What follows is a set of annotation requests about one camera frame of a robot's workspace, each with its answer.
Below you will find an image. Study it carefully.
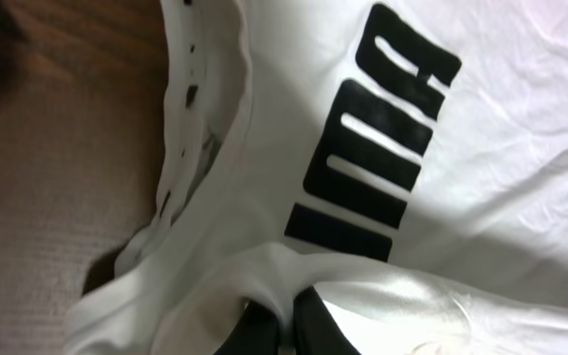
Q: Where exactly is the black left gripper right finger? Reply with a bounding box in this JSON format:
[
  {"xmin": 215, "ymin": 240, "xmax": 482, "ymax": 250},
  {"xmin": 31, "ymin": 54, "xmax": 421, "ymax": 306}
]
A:
[{"xmin": 293, "ymin": 287, "xmax": 360, "ymax": 355}]

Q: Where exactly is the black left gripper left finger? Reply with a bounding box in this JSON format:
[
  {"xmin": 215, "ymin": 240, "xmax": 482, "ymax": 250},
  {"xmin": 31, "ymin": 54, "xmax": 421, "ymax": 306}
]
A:
[{"xmin": 214, "ymin": 301, "xmax": 279, "ymax": 355}]

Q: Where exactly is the white Puma t-shirt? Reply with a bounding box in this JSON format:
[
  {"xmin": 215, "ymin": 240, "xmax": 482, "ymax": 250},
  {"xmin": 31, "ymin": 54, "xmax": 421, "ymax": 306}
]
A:
[{"xmin": 64, "ymin": 0, "xmax": 568, "ymax": 354}]

